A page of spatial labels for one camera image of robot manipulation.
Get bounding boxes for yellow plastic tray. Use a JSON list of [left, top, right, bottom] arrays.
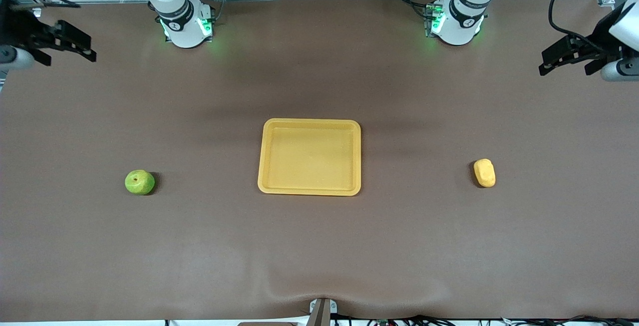
[[258, 118, 361, 197]]

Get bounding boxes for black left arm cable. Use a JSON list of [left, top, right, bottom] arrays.
[[548, 0, 600, 49]]

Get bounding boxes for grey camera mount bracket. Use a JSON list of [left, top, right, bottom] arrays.
[[309, 299, 338, 326]]

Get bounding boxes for green apple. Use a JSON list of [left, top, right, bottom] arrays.
[[124, 169, 156, 196]]

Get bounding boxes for brown table mat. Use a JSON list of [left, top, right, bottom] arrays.
[[0, 0, 639, 323]]

